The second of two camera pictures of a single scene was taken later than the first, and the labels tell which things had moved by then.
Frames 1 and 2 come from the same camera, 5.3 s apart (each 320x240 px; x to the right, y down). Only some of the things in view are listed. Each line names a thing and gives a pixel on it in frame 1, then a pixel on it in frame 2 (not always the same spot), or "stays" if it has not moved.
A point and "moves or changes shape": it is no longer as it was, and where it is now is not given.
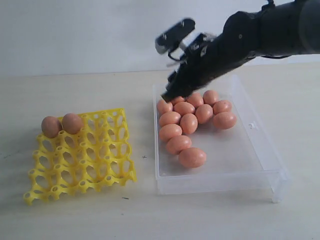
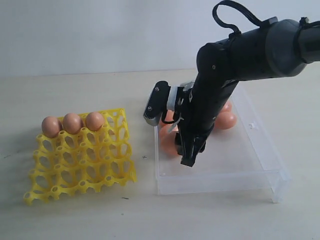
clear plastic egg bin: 240,160 stays
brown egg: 72,123 stays
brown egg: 51,126 stays
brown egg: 224,120 stays
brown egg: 192,157 moves or changes shape
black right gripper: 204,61 to 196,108
